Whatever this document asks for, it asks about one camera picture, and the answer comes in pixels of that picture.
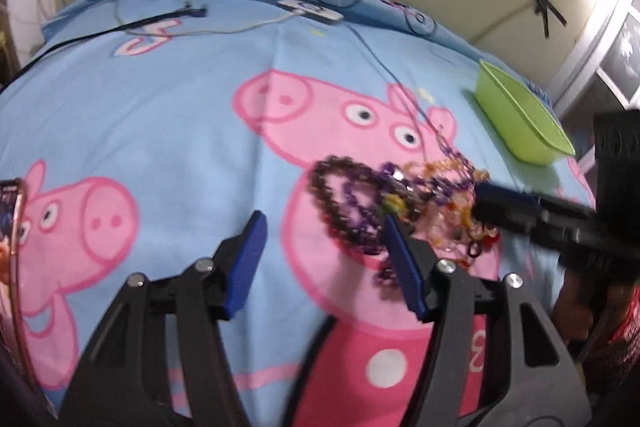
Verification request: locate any orange and yellow jewelry pile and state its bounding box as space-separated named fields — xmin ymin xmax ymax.
xmin=381 ymin=156 xmax=500 ymax=270

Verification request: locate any green plastic tray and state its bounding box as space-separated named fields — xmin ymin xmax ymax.
xmin=474 ymin=61 xmax=575 ymax=166

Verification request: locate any smartphone with rose gold case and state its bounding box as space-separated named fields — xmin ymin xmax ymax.
xmin=1 ymin=178 xmax=39 ymax=391

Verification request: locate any Peppa Pig blue bedsheet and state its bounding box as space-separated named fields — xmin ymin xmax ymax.
xmin=1 ymin=0 xmax=593 ymax=426

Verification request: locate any thin blue chain necklace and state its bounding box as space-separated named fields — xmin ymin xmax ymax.
xmin=349 ymin=24 xmax=474 ymax=172

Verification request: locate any dark purple beaded necklace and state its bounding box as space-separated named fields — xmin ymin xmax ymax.
xmin=308 ymin=154 xmax=402 ymax=291

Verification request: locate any white charger with cable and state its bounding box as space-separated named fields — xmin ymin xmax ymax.
xmin=124 ymin=0 xmax=345 ymax=39

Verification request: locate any black cable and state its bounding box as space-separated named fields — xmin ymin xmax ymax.
xmin=8 ymin=1 xmax=208 ymax=84

